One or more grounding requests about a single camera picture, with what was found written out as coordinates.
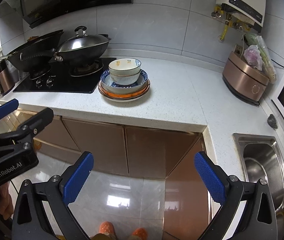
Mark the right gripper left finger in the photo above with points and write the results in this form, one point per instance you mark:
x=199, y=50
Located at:
x=30, y=220

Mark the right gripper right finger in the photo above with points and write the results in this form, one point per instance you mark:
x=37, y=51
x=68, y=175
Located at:
x=258, y=219

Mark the orange rimmed white dish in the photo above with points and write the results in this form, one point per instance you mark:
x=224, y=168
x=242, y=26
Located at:
x=124, y=96

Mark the blue white porcelain bowl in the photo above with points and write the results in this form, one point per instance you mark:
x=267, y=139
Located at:
x=109, y=85

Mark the patterned plate front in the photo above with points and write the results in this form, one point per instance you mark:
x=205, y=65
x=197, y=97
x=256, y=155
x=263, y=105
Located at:
x=121, y=100

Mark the white bowl gold rim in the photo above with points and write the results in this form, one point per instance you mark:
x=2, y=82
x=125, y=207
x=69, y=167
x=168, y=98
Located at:
x=125, y=80

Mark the green bowl blue leaf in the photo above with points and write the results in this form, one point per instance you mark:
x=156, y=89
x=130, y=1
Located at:
x=125, y=67

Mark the person left hand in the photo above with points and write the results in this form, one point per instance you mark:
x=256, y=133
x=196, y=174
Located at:
x=6, y=204

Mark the black gas stove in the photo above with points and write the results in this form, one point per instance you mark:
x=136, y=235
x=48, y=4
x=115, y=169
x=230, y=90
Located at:
x=59, y=79

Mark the black wok left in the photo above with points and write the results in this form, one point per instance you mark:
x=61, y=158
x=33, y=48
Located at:
x=34, y=52

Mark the black wok with lid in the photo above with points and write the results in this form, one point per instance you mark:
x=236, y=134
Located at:
x=82, y=48

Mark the steel wool scrubber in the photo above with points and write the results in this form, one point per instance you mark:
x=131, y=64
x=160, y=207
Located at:
x=271, y=120

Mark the brown cabinet doors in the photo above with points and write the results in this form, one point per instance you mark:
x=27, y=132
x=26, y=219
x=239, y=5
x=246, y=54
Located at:
x=142, y=177

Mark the rose gold rice cooker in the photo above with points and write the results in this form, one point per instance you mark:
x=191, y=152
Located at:
x=243, y=81

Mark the plastic bag of vegetables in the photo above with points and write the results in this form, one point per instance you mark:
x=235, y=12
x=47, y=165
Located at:
x=257, y=56

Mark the wall power outlet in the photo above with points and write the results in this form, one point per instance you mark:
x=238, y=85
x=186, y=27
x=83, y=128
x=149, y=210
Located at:
x=238, y=50

